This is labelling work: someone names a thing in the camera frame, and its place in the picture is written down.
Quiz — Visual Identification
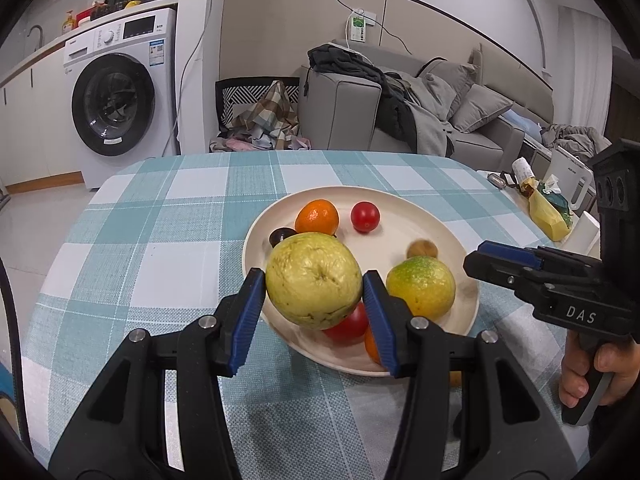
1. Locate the brown longan fruit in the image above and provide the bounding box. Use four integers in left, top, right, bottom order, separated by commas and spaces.
406, 240, 438, 259

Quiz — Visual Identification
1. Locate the red tomato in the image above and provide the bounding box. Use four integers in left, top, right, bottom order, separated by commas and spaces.
322, 302, 369, 344
350, 202, 381, 234

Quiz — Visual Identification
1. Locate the orange mandarin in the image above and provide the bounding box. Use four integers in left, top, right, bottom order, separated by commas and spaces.
294, 200, 340, 236
363, 327, 381, 365

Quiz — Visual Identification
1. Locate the person's right hand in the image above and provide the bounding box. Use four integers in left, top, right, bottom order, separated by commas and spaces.
557, 331, 640, 410

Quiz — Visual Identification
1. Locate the yellow snack bag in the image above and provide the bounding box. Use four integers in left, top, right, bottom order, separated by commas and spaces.
528, 190, 573, 242

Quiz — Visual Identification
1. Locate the red tomato in plate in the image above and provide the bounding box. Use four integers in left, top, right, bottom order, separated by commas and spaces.
322, 302, 369, 344

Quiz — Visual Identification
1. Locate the cream round plate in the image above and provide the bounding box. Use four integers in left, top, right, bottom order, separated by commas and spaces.
242, 185, 480, 377

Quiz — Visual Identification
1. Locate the teal checked tablecloth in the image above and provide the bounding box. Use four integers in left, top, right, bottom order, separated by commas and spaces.
22, 148, 591, 480

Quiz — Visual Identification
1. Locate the grey cushion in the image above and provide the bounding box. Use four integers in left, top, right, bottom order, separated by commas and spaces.
450, 84, 514, 133

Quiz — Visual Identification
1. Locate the dark purple plum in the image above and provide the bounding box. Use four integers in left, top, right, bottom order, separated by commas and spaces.
269, 226, 297, 247

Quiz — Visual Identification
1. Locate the black jacket on sofa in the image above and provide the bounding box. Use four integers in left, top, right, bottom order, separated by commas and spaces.
298, 42, 416, 153

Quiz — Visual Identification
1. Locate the orange mandarin in plate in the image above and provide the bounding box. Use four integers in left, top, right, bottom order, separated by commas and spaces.
294, 200, 340, 236

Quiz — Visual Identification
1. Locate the grey sofa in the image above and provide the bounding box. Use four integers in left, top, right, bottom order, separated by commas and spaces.
298, 38, 554, 158

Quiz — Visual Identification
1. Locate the plaid cloth in basket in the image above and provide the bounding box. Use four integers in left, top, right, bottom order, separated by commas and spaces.
232, 79, 299, 151

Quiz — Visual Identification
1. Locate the black laundry basket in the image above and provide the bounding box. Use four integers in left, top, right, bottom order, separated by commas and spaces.
215, 76, 299, 133

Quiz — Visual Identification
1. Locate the white washing machine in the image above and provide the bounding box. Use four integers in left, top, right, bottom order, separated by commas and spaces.
63, 8, 180, 190

